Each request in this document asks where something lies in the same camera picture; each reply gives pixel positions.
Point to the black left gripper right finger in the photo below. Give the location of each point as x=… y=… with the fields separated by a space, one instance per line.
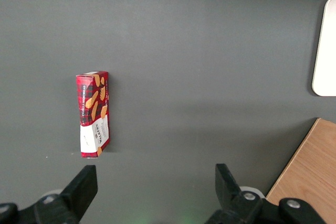
x=228 y=197

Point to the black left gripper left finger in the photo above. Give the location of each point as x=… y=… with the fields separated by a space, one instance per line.
x=78 y=192

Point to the wooden drawer cabinet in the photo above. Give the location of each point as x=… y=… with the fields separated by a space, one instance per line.
x=309 y=169

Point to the red tartan shortbread box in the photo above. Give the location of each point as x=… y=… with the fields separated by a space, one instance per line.
x=90 y=119

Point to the beige plastic tray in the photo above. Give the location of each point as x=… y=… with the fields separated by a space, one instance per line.
x=328 y=51

